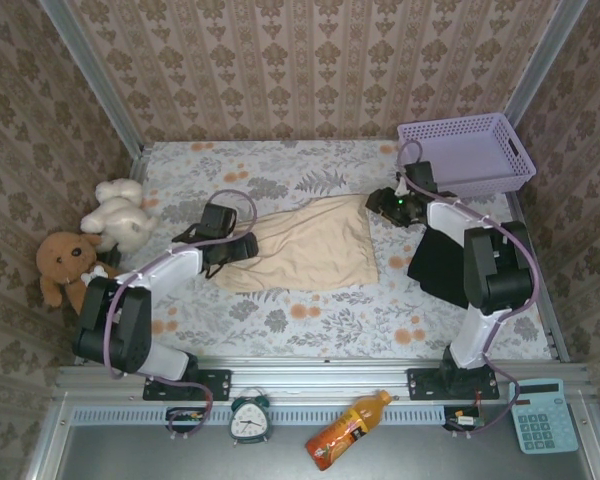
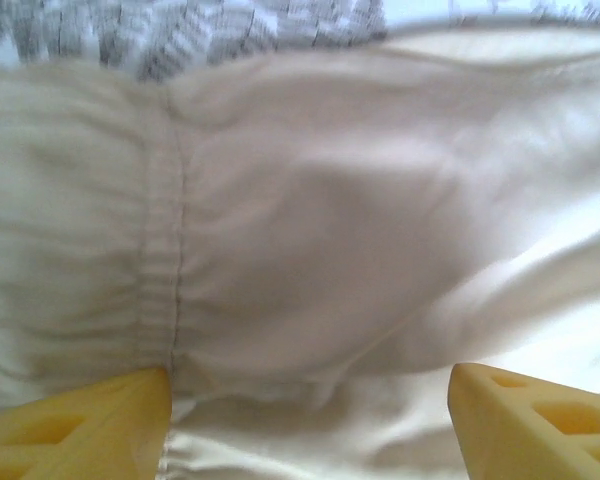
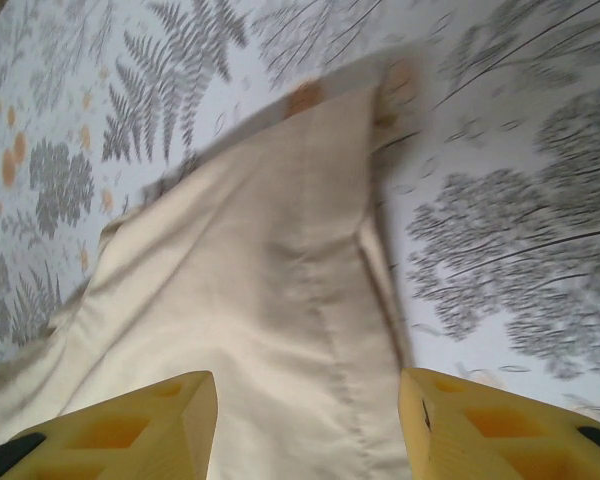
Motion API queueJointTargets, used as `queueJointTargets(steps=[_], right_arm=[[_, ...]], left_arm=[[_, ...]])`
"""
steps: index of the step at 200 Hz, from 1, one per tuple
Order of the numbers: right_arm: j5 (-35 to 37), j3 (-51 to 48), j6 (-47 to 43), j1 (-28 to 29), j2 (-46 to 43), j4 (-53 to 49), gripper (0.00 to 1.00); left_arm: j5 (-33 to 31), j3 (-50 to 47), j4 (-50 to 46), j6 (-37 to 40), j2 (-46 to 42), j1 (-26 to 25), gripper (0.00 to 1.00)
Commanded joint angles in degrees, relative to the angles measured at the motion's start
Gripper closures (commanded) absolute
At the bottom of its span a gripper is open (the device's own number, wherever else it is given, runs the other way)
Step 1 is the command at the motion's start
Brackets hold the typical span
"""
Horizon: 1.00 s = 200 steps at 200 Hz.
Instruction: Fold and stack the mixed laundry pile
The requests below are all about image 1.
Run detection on aluminium mounting rail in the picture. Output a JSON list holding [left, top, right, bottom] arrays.
[[54, 362, 589, 401]]

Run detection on white plush toy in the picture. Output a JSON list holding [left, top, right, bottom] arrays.
[[79, 178, 160, 254]]

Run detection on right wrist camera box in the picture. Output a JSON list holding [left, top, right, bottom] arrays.
[[404, 161, 440, 194]]

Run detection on light blue calculator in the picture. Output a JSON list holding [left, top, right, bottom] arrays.
[[508, 378, 580, 455]]

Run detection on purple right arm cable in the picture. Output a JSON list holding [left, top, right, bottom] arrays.
[[395, 140, 536, 441]]

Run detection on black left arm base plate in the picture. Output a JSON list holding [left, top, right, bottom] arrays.
[[142, 368, 232, 402]]

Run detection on floral tablecloth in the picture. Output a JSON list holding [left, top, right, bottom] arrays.
[[93, 139, 554, 360]]

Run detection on teal alarm clock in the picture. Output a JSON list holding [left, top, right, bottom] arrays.
[[228, 387, 273, 446]]

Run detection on brown plush dog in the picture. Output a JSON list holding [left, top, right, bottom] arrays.
[[34, 230, 126, 317]]

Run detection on purple plastic basket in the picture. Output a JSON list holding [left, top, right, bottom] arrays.
[[397, 112, 538, 199]]

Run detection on orange juice bottle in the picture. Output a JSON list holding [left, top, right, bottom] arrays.
[[304, 389, 394, 472]]

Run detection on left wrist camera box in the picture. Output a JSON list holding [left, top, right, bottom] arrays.
[[199, 202, 240, 236]]

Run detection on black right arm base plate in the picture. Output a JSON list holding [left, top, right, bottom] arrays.
[[406, 367, 501, 401]]

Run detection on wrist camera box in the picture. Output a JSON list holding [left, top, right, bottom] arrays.
[[404, 161, 440, 194], [199, 202, 240, 236]]

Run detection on black t-shirt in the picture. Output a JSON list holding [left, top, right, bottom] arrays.
[[408, 230, 474, 310]]

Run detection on grey slotted cable duct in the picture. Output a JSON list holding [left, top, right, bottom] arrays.
[[72, 405, 446, 426]]

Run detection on aluminium frame post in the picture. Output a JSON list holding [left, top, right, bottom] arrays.
[[39, 0, 146, 156], [504, 0, 589, 126]]

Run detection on beige cloth garment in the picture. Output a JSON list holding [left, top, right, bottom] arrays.
[[212, 194, 380, 293]]

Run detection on small connector board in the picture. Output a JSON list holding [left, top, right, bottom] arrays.
[[442, 404, 486, 434], [165, 407, 206, 434]]

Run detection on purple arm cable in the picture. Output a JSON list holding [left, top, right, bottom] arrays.
[[102, 189, 259, 441], [395, 140, 536, 441]]

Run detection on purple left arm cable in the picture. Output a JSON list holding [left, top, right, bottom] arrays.
[[102, 189, 259, 441]]

